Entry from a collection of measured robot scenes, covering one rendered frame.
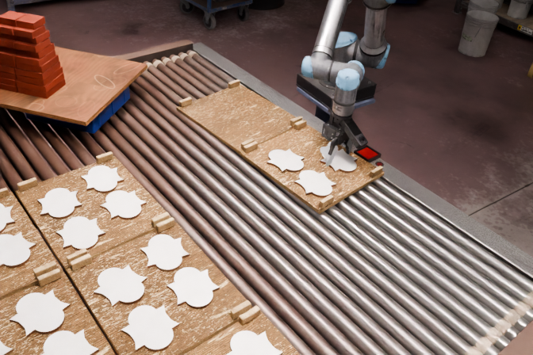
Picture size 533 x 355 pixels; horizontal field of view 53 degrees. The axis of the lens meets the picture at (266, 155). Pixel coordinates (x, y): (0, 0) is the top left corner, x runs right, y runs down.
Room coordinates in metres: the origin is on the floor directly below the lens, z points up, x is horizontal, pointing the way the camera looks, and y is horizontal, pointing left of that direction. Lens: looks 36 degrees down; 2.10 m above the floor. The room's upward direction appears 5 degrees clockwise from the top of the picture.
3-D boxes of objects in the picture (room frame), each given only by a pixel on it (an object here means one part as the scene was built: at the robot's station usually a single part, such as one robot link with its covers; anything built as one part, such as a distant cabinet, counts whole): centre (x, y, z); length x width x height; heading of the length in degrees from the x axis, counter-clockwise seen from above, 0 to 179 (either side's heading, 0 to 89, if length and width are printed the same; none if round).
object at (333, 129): (1.63, -0.25, 1.08); 0.09 x 0.08 x 0.12; 45
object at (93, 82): (1.88, 0.84, 1.03); 0.50 x 0.50 x 0.02; 77
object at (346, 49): (2.26, -0.31, 1.11); 0.13 x 0.12 x 0.14; 74
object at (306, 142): (1.60, -0.17, 0.93); 0.41 x 0.35 x 0.02; 45
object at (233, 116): (1.89, 0.12, 0.93); 0.41 x 0.35 x 0.02; 46
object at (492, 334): (1.61, -0.03, 0.90); 1.95 x 0.05 x 0.05; 42
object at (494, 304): (1.67, -0.10, 0.90); 1.95 x 0.05 x 0.05; 42
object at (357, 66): (1.73, -0.26, 1.24); 0.11 x 0.11 x 0.08; 74
